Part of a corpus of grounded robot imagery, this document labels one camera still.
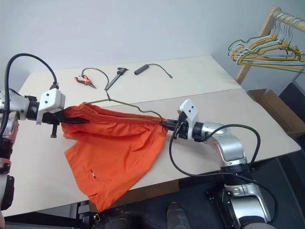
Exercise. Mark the black fabric object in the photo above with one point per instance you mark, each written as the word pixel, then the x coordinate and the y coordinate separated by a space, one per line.
pixel 293 95

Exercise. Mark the orange shorts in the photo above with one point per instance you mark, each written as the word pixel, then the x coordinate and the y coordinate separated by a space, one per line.
pixel 114 148

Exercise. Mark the wooden clothes rack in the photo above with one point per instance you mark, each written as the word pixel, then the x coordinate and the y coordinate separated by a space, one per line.
pixel 245 69

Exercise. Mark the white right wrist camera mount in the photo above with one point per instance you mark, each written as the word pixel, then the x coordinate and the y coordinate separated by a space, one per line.
pixel 190 112

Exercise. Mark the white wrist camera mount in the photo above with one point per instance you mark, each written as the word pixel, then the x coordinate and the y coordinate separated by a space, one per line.
pixel 190 112
pixel 51 100

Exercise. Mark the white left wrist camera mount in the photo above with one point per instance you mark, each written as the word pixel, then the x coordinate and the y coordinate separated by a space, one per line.
pixel 51 100

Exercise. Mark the black plastic caliper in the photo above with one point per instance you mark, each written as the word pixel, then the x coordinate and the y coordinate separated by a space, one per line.
pixel 118 74

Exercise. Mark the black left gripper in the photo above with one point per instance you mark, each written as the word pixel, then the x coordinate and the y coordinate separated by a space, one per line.
pixel 48 118

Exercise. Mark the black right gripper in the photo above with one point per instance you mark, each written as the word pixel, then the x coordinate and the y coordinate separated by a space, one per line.
pixel 181 130

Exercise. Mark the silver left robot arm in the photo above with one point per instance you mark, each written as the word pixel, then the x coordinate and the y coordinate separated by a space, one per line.
pixel 16 105

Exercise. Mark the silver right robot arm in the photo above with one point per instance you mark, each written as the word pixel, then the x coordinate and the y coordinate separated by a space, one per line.
pixel 228 145

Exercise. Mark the brown cardboard box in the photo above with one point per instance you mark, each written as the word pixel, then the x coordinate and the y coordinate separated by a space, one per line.
pixel 274 105

